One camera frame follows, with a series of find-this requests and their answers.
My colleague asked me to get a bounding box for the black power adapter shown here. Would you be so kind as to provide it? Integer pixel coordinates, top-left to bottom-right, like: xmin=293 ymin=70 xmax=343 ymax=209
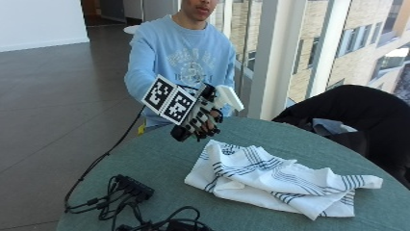
xmin=164 ymin=218 xmax=216 ymax=231

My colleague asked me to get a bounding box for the white marker cube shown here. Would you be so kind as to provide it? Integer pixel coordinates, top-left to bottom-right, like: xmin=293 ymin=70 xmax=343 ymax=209
xmin=140 ymin=74 xmax=198 ymax=126

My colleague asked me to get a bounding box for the the person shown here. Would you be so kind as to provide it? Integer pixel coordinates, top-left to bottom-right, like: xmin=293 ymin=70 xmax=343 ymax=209
xmin=122 ymin=0 xmax=237 ymax=132

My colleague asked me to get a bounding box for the black hub box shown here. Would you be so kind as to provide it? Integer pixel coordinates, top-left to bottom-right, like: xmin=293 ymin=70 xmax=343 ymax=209
xmin=113 ymin=173 xmax=156 ymax=201

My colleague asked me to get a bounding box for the white blue-striped cloth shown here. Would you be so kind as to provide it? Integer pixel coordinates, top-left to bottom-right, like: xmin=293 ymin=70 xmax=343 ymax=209
xmin=184 ymin=139 xmax=385 ymax=221

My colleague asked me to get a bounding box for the bundle of black cables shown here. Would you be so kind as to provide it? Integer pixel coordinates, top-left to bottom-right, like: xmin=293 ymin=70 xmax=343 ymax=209
xmin=62 ymin=174 xmax=216 ymax=231

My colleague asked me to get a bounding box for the black cable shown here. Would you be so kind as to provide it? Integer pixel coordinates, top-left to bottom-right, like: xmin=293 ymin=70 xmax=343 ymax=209
xmin=62 ymin=105 xmax=148 ymax=213

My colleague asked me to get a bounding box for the white camera mount on glove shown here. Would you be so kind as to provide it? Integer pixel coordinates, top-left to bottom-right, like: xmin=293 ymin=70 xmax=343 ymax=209
xmin=212 ymin=84 xmax=246 ymax=113

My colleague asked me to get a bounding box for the black jacket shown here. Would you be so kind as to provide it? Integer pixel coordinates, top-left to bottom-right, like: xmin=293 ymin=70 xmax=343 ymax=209
xmin=271 ymin=84 xmax=410 ymax=191

